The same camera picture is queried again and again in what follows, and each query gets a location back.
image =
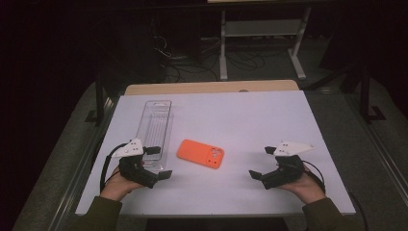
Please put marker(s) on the clear plastic tray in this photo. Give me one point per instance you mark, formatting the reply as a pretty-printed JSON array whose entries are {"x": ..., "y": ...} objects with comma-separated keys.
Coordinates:
[{"x": 155, "y": 128}]

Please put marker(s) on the black metal stand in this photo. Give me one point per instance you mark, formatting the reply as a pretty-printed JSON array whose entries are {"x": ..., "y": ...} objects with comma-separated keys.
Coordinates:
[
  {"x": 364, "y": 96},
  {"x": 99, "y": 99}
]

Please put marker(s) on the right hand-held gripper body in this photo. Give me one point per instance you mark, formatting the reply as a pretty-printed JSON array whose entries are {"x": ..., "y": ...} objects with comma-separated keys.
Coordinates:
[{"x": 282, "y": 174}]

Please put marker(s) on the orange phone case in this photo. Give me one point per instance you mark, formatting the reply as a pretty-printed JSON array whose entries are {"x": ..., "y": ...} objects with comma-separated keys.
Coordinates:
[{"x": 195, "y": 152}]

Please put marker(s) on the light wooden table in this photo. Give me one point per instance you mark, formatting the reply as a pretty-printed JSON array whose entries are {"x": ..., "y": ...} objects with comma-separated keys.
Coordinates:
[{"x": 211, "y": 87}]

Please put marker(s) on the person's right hand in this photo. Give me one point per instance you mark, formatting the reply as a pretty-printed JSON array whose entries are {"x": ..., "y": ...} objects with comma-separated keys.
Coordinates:
[{"x": 304, "y": 189}]

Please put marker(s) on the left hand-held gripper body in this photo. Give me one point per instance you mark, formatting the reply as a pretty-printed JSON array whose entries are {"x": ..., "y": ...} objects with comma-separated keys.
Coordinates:
[{"x": 136, "y": 171}]

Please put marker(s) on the person's left hand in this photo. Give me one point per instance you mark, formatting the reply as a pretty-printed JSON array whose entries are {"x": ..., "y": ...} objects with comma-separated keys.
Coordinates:
[{"x": 118, "y": 187}]

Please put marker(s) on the metal frame rail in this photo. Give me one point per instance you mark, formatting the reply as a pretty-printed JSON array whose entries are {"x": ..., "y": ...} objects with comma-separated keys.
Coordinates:
[
  {"x": 80, "y": 173},
  {"x": 385, "y": 160}
]

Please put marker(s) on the white metal desk frame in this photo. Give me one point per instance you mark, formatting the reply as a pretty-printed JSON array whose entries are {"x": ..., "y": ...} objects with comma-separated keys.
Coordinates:
[{"x": 261, "y": 28}]

